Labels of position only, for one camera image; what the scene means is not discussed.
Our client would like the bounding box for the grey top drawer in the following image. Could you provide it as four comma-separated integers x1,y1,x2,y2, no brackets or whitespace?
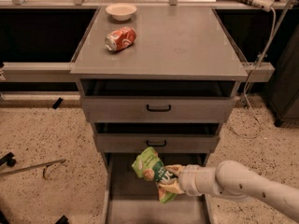
80,78,235,123

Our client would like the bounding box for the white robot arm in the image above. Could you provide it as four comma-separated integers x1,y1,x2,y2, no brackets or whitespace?
158,161,299,222

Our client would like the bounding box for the black caster wheel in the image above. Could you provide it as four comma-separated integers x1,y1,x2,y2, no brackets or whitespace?
0,152,16,167

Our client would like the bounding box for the white cable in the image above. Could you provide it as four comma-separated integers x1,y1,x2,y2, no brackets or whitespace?
228,0,299,140

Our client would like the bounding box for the grey middle drawer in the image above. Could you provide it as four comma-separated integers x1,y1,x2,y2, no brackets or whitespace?
93,123,220,153

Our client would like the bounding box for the grey side rail left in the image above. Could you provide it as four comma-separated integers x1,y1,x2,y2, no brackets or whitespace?
1,63,77,82

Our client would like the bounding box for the metal rod on floor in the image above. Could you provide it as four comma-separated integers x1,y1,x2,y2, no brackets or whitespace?
0,159,66,177

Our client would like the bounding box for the dark cabinet at right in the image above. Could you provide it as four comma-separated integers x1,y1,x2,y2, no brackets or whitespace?
263,25,299,127

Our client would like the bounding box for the grey drawer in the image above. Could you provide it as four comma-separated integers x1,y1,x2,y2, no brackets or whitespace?
93,123,220,153
80,78,235,123
102,153,215,224

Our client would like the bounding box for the grey drawer cabinet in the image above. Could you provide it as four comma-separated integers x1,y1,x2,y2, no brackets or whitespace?
70,5,249,224

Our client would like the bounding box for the white ceramic bowl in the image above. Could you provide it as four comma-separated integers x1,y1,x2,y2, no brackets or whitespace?
106,3,137,21

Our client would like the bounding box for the grey bottom drawer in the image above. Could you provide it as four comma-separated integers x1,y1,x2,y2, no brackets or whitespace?
102,153,215,224

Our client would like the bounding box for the crushed orange soda can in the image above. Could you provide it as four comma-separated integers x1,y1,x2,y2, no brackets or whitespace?
105,26,136,51

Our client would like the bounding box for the green rice chip bag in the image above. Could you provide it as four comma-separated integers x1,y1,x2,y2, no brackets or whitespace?
132,147,176,203

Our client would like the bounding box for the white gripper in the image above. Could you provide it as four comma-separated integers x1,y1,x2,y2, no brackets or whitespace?
158,164,200,196

